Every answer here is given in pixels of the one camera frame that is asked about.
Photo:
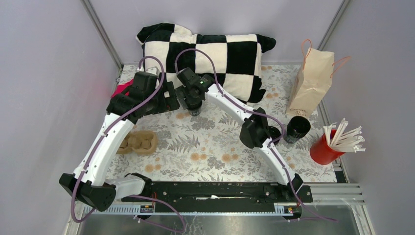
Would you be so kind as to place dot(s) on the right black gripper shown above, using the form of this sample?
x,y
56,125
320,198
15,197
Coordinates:
x,y
180,92

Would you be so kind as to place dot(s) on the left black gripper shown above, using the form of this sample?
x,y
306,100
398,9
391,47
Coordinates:
x,y
169,103

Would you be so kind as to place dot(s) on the black printed coffee cup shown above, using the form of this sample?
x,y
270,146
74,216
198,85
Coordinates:
x,y
194,112

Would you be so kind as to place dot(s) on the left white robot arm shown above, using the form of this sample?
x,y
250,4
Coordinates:
x,y
148,94

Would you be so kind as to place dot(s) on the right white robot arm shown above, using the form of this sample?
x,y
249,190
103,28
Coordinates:
x,y
255,131

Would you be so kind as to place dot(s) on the brown cardboard cup carrier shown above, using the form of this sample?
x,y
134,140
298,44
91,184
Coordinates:
x,y
140,142

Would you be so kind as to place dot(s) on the pink cloth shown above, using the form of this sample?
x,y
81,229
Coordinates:
x,y
121,87

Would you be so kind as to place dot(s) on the black white checkered pillow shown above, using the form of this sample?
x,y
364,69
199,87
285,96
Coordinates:
x,y
234,60

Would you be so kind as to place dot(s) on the floral table mat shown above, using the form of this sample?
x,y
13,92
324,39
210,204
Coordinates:
x,y
207,147

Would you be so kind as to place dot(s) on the stack of black cups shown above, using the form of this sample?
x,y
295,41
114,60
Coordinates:
x,y
296,129

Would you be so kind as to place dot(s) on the brown paper bag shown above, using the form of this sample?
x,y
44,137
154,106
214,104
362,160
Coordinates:
x,y
313,80

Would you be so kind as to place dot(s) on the red cup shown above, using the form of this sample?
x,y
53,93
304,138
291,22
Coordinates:
x,y
322,153

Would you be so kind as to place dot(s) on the white wrapped straws bundle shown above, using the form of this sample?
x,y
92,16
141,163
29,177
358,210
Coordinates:
x,y
339,140

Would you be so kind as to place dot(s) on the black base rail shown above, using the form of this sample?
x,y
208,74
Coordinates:
x,y
239,197

